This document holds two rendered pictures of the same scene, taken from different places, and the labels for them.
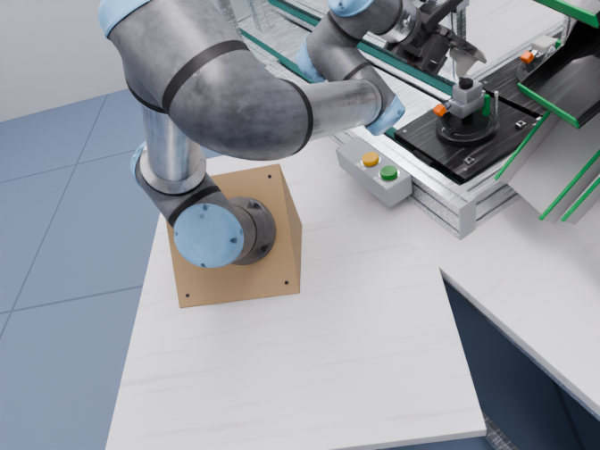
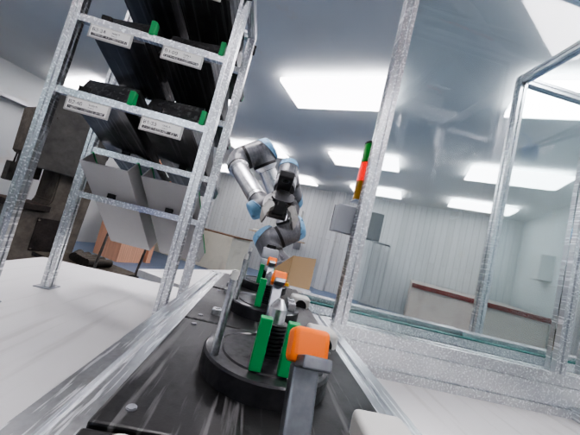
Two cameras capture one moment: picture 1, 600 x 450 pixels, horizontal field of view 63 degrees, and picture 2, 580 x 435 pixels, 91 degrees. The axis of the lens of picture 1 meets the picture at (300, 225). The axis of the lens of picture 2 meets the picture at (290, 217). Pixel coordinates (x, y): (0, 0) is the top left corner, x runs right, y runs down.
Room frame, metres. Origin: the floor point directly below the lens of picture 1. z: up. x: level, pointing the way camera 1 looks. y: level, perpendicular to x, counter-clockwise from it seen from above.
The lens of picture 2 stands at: (1.04, -1.25, 1.11)
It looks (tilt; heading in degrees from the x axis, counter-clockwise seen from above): 5 degrees up; 101
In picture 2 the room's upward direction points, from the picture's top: 14 degrees clockwise
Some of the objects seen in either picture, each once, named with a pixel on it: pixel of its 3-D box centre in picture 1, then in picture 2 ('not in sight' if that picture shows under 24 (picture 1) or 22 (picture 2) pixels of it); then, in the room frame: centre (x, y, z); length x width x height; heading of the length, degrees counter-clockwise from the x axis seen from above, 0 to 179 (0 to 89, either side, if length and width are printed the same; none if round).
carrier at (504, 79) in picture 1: (550, 62); (267, 290); (0.92, -0.69, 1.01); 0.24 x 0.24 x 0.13; 16
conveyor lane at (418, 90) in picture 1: (396, 98); (359, 334); (1.15, -0.38, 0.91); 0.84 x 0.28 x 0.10; 16
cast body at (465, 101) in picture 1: (470, 93); (268, 257); (0.86, -0.45, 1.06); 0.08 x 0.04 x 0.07; 106
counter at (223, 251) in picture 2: not in sight; (199, 244); (-2.61, 6.10, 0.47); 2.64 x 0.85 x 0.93; 167
